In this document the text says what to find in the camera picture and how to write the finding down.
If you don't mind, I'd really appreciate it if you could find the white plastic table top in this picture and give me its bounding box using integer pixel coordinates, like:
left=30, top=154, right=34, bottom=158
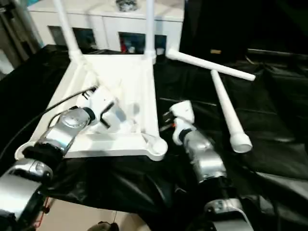
left=14, top=52, right=168, bottom=162

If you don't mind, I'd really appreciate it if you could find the white plastic table leg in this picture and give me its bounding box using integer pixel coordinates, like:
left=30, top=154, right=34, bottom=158
left=166, top=48, right=257, bottom=82
left=144, top=0, right=157, bottom=64
left=210, top=69, right=254, bottom=154
left=51, top=0, right=85, bottom=64

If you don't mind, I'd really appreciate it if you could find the black plastic mat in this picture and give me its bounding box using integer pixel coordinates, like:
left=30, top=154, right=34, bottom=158
left=0, top=44, right=308, bottom=231

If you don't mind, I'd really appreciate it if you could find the white cabinet with glass doors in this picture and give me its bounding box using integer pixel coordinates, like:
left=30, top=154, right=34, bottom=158
left=26, top=0, right=186, bottom=54

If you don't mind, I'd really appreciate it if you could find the grey bundle on cabinet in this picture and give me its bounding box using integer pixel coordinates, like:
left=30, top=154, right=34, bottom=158
left=115, top=0, right=140, bottom=13

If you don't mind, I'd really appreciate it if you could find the black tall cabinet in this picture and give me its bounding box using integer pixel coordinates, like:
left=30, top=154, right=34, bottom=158
left=179, top=0, right=308, bottom=63

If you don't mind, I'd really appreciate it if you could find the black flat device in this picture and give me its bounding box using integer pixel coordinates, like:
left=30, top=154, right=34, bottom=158
left=247, top=47, right=308, bottom=62

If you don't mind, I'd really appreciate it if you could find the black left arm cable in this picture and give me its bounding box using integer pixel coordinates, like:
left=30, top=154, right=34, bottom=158
left=0, top=86, right=98, bottom=160

